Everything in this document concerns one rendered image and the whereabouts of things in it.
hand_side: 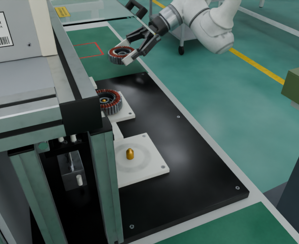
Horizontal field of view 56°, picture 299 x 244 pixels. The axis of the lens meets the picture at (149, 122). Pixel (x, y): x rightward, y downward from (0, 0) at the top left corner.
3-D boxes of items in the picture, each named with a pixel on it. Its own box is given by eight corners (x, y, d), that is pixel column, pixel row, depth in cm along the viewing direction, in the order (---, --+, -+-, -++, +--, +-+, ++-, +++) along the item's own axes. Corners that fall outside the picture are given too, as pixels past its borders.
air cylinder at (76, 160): (81, 163, 71) (77, 147, 68) (87, 185, 66) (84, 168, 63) (60, 169, 70) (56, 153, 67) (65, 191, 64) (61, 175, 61)
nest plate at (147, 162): (146, 135, 80) (146, 132, 79) (169, 172, 69) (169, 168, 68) (94, 149, 76) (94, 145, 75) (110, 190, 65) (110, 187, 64)
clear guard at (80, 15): (127, 11, 95) (126, -8, 92) (155, 35, 78) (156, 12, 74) (25, 23, 85) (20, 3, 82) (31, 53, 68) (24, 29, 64)
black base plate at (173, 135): (145, 76, 113) (145, 70, 111) (247, 197, 66) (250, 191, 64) (21, 100, 98) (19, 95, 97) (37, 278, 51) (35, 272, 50)
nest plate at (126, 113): (120, 94, 98) (120, 90, 97) (135, 117, 87) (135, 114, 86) (77, 103, 93) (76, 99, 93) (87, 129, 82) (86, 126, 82)
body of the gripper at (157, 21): (172, 34, 111) (153, 48, 111) (163, 27, 117) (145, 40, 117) (164, 18, 106) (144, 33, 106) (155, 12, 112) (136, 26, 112)
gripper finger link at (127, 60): (139, 54, 109) (140, 55, 108) (125, 65, 109) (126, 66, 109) (136, 48, 107) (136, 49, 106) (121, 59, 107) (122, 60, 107)
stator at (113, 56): (131, 52, 119) (130, 43, 117) (140, 62, 111) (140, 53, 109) (105, 56, 116) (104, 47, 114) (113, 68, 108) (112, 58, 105)
